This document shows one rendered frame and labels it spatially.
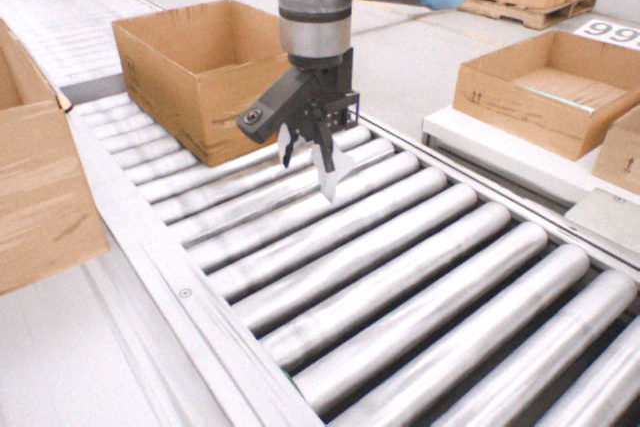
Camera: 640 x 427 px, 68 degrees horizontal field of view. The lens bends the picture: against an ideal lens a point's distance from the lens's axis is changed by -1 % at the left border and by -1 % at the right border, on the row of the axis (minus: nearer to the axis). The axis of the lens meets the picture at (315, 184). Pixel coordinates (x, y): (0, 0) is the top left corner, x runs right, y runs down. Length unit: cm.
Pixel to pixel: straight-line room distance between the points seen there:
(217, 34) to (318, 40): 68
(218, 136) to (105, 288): 42
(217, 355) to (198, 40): 93
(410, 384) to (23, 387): 36
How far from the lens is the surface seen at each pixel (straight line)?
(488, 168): 99
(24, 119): 45
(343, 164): 68
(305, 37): 59
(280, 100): 61
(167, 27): 119
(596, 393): 62
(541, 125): 99
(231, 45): 127
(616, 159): 93
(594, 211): 86
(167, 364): 42
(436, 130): 103
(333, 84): 66
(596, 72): 135
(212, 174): 87
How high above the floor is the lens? 122
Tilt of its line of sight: 35 degrees down
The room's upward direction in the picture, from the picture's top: straight up
